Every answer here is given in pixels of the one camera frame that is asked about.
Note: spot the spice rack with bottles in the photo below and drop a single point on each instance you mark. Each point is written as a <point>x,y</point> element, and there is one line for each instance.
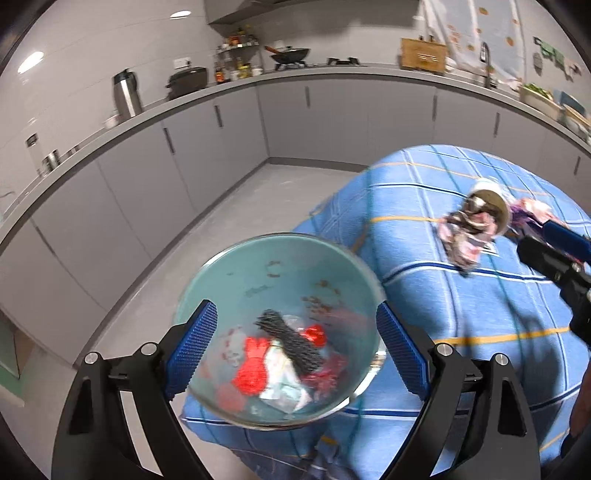
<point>238,56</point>

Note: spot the white paper cup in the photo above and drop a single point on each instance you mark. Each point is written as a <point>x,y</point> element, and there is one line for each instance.
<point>488,195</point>

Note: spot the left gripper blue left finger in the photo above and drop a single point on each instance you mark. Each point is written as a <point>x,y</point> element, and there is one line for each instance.
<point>184,345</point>

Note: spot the purple wrapper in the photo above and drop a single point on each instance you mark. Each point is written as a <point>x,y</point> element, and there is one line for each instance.
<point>528,217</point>

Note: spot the black rice cooker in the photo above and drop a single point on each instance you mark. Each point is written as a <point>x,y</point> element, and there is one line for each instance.
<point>186,81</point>

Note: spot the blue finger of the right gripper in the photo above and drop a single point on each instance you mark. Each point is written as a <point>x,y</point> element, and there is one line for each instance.
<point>567,241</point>
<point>548,262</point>

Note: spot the grey kitchen cabinets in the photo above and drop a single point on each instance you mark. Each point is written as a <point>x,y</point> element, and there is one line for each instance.
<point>79,238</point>

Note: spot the teal round trash bin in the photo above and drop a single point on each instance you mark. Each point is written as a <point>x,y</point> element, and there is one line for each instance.
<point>308,281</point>

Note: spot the person's right hand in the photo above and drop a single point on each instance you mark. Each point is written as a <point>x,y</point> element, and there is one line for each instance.
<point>580,416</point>

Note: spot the black mesh net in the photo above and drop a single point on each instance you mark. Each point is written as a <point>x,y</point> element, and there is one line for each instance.
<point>306,358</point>

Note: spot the basin with green vegetables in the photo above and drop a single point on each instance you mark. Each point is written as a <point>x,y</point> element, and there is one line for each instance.
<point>541,100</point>

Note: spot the blue plaid tablecloth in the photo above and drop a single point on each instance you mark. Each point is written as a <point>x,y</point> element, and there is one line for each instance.
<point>388,216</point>

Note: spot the hanging kitchen cloths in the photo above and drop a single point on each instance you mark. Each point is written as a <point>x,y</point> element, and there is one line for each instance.
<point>570,67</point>

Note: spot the steel thermos jug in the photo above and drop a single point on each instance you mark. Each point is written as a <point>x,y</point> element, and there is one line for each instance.
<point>126,95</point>

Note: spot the black wok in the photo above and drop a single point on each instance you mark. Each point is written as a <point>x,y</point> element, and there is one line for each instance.
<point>288,57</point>

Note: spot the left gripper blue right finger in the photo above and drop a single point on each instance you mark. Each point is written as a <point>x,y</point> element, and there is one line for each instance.
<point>409,346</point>

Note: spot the pink wrapper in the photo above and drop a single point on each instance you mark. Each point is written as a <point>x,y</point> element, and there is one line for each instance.
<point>464,237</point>

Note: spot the red mesh net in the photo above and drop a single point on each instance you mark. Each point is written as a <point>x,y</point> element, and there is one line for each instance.
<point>252,376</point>

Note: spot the patterned window curtain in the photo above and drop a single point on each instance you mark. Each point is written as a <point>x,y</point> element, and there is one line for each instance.
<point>462,25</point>

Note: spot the clear jar black lid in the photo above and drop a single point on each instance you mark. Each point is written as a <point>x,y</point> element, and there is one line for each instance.
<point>35,152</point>

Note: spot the clear plastic bag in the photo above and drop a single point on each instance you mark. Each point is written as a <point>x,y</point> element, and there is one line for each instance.
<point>284,391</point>

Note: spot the kitchen faucet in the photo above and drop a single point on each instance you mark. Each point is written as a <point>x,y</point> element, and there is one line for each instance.
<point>485,59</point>

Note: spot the wooden cutting board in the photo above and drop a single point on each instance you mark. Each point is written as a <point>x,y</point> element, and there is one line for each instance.
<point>423,55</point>

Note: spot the gas stove burner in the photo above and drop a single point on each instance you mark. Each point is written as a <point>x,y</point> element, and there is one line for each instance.
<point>351,61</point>

